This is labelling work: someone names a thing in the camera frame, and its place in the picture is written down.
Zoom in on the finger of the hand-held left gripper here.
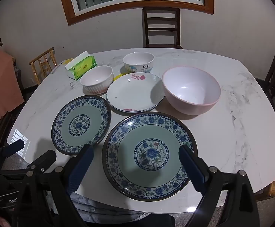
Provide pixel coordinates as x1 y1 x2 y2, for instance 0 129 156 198
29 149 57 172
0 139 25 164

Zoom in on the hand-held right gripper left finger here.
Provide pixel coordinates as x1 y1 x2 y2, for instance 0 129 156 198
11 144 95 227

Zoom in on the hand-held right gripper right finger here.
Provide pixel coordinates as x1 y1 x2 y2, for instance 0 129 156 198
178 144 262 227

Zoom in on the small blue floral plate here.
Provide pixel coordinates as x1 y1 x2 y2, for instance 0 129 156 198
51 95 111 156

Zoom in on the large blue floral plate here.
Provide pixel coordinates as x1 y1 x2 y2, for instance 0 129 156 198
102 112 198 202

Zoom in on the large pink bowl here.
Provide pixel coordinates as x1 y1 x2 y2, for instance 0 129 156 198
162 66 221 116

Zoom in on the white ribbed bowl pink base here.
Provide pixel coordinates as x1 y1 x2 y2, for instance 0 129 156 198
80 65 114 94

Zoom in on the white plate with pink flowers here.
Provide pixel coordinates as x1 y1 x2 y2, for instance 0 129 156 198
107 72 165 113

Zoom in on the white bowl with cartoon print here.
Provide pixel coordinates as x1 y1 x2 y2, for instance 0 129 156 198
123 52 154 74

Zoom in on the pink cloth cover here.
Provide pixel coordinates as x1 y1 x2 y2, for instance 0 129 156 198
0 50 26 121

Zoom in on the bamboo chair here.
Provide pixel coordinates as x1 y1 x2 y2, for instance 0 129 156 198
29 47 58 86

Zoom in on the green tissue pack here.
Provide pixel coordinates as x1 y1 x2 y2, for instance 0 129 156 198
65 51 97 80

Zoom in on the dark wooden slatted chair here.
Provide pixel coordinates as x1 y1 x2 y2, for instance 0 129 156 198
142 7 184 50

